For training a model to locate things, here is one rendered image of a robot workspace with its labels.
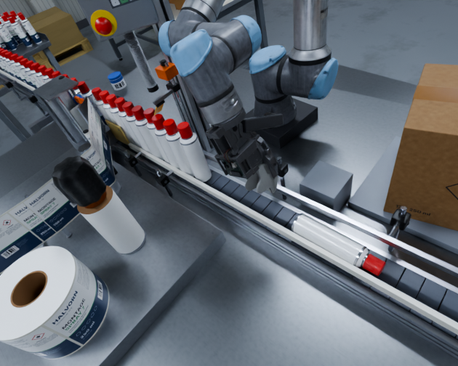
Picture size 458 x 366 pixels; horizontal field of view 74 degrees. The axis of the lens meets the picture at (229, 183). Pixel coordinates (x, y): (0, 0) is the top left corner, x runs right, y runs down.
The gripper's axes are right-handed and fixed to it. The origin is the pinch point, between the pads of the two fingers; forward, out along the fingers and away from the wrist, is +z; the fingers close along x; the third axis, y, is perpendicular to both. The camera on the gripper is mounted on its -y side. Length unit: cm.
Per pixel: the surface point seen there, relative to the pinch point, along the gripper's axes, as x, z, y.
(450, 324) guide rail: 33.6, 22.6, 4.0
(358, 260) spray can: 17.3, 15.8, 1.8
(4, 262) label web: -49, -10, 54
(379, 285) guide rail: 22.3, 18.5, 4.0
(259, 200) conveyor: -12.1, 9.7, -2.2
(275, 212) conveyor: -6.4, 11.8, -1.3
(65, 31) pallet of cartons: -448, -92, -127
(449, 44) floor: -57, 87, -275
